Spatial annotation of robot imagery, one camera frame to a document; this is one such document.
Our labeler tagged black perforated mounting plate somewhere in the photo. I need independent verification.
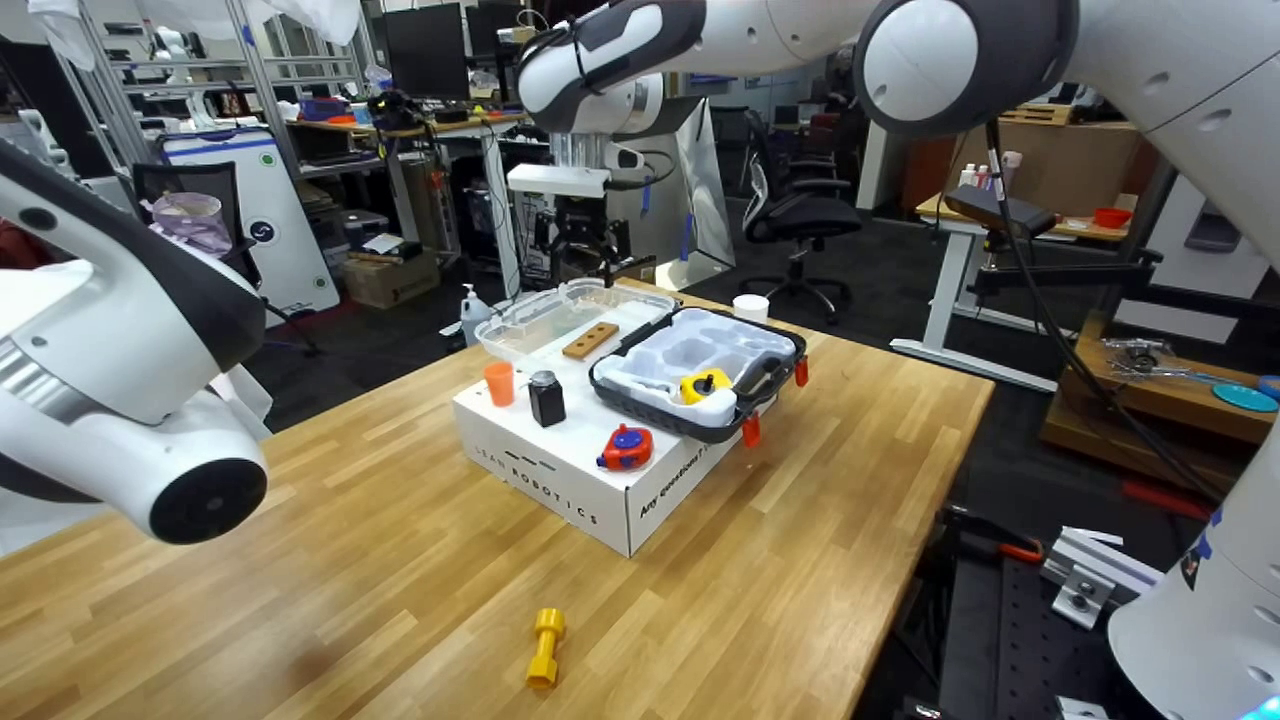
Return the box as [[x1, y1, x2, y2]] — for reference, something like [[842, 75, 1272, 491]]
[[927, 516, 1208, 720]]

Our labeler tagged small orange cup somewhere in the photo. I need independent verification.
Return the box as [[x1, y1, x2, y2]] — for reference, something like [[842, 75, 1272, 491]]
[[480, 358, 520, 411]]

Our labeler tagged white standing desk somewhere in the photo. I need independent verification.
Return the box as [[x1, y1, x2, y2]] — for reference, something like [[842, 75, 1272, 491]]
[[889, 185, 1169, 401]]

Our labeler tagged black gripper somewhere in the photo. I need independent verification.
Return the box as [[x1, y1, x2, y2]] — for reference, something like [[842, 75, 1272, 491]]
[[541, 195, 635, 290]]

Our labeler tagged yellow toy with black button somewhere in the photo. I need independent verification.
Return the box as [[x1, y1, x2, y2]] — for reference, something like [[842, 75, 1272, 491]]
[[670, 366, 741, 410]]

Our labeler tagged white cardboard box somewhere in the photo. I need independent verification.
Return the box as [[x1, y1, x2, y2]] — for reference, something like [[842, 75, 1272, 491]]
[[446, 296, 752, 565]]

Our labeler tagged silver metal bracket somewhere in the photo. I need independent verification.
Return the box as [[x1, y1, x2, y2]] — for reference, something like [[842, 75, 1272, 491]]
[[1040, 523, 1169, 632]]

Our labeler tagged clear spray bottle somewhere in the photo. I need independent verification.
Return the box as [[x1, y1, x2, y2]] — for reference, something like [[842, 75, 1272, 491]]
[[451, 280, 496, 346]]

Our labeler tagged clear plastic tray lid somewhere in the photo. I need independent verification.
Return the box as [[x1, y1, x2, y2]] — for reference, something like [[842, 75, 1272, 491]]
[[467, 274, 684, 373]]

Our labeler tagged brown cardboard box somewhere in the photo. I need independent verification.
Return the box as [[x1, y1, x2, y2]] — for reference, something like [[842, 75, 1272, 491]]
[[337, 243, 444, 315]]

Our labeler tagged red and blue toy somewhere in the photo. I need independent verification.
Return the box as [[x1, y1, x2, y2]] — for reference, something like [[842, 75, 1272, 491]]
[[592, 419, 661, 476]]

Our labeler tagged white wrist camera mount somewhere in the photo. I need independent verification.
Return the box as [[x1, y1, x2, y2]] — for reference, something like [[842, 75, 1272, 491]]
[[505, 158, 632, 206]]

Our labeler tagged wooden pallet shelf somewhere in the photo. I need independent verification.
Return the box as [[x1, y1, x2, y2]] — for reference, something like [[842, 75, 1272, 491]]
[[1034, 315, 1280, 507]]

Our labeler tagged black hanging cable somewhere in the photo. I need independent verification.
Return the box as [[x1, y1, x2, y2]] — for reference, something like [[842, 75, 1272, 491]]
[[979, 117, 1236, 507]]

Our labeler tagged yellow toy dumbbell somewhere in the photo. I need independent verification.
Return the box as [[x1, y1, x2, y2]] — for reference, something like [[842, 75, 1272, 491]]
[[520, 605, 571, 694]]

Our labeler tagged grey toy tool case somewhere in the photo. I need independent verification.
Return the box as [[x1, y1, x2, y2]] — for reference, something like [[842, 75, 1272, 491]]
[[584, 305, 815, 454]]

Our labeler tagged white machine with round logo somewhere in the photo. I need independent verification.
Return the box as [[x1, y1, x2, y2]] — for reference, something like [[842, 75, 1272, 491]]
[[157, 126, 342, 326]]

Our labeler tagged small wooden block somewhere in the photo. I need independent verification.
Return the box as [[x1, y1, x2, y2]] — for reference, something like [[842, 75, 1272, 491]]
[[554, 315, 629, 366]]

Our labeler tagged black computer monitor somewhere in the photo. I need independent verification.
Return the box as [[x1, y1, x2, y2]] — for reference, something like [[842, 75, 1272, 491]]
[[366, 4, 470, 107]]

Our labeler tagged black office chair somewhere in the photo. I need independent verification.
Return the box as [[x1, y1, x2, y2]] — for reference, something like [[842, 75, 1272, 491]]
[[741, 126, 864, 332]]

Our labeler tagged white and black foreground robot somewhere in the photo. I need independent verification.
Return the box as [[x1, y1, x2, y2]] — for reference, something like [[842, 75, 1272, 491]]
[[0, 136, 280, 548]]

